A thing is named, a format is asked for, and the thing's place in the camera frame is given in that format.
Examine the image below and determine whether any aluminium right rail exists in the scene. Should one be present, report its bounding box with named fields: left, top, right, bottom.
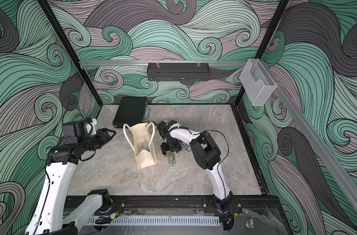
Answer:
left=261, top=61, right=357, bottom=213

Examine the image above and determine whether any black enclosure corner post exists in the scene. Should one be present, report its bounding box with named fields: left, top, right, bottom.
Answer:
left=234, top=1, right=289, bottom=107

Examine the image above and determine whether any clear compass set green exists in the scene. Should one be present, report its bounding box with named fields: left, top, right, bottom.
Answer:
left=167, top=152, right=177, bottom=168

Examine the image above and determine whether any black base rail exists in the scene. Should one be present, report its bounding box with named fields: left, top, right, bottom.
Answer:
left=95, top=195, right=281, bottom=215

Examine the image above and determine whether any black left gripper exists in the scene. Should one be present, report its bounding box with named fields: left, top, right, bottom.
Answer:
left=78, top=128, right=115, bottom=153

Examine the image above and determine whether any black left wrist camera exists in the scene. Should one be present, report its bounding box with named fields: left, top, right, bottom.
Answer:
left=62, top=118, right=97, bottom=145

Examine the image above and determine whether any black left corner post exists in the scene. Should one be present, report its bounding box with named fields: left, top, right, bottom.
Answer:
left=37, top=0, right=103, bottom=108

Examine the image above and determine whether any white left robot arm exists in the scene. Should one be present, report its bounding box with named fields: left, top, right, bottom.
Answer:
left=25, top=128, right=116, bottom=235

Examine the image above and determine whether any cream canvas tote bag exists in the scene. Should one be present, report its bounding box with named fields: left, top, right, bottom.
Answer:
left=123, top=122, right=158, bottom=169

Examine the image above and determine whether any aluminium back rail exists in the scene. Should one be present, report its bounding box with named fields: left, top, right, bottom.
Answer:
left=79, top=60, right=247, bottom=67

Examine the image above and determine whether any black case with latches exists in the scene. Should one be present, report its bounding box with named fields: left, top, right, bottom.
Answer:
left=112, top=97, right=151, bottom=128

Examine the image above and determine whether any black wall tray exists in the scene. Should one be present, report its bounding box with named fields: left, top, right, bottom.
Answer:
left=147, top=63, right=210, bottom=81

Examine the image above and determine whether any clear acrylic wall holder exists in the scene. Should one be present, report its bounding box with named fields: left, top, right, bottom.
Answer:
left=239, top=59, right=276, bottom=106

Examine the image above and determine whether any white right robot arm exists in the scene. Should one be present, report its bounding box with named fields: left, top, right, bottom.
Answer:
left=157, top=120, right=233, bottom=213

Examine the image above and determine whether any aluminium rail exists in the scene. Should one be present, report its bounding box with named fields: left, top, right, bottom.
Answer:
left=261, top=61, right=357, bottom=213
left=79, top=60, right=247, bottom=67

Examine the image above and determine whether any white slotted cable duct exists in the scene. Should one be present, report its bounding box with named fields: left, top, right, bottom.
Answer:
left=102, top=215, right=221, bottom=227

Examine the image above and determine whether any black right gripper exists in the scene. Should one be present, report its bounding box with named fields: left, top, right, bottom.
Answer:
left=160, top=139, right=181, bottom=156

